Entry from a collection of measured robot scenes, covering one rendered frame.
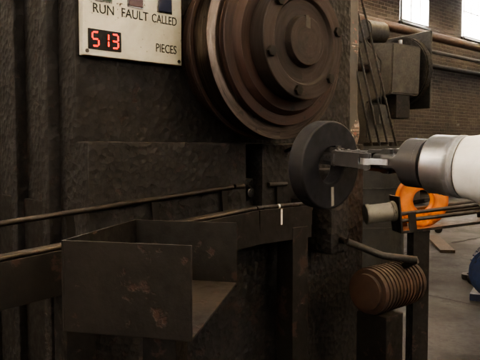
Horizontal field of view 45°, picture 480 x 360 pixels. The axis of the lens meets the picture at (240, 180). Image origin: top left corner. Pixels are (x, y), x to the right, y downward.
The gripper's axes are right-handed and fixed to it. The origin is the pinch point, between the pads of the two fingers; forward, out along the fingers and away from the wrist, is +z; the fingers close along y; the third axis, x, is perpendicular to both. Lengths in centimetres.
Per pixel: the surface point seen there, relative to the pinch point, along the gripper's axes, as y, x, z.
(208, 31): 3.4, 25.5, 38.6
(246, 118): 14.5, 6.5, 37.5
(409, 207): 69, -18, 26
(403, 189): 67, -12, 27
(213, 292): -16.1, -24.5, 10.4
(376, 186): 259, -36, 171
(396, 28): 883, 194, 582
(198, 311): -23.5, -25.0, 5.2
